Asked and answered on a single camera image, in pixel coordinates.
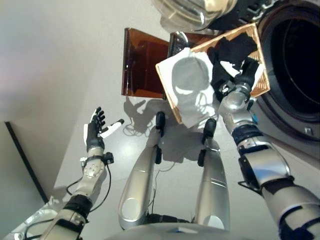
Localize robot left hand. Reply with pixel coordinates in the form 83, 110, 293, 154
83, 106, 125, 153

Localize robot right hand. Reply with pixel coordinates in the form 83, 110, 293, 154
233, 57, 265, 90

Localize wicker laundry basket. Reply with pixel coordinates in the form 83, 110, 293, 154
155, 22, 271, 125

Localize black garment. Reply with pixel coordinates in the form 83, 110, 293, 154
207, 34, 260, 93

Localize grey front-load washing machine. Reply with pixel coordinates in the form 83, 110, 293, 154
249, 0, 320, 161

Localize white garment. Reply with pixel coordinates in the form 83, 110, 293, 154
158, 47, 266, 128

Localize black baseboard strip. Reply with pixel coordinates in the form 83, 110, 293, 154
4, 121, 50, 204

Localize round black washer door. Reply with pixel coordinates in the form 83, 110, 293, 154
152, 0, 273, 32

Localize silver robot right leg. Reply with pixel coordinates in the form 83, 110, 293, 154
193, 118, 231, 231

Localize grey robot torso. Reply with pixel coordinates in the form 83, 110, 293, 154
104, 212, 251, 240

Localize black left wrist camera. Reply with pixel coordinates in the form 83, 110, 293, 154
103, 151, 115, 165

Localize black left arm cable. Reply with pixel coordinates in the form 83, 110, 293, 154
66, 162, 112, 213

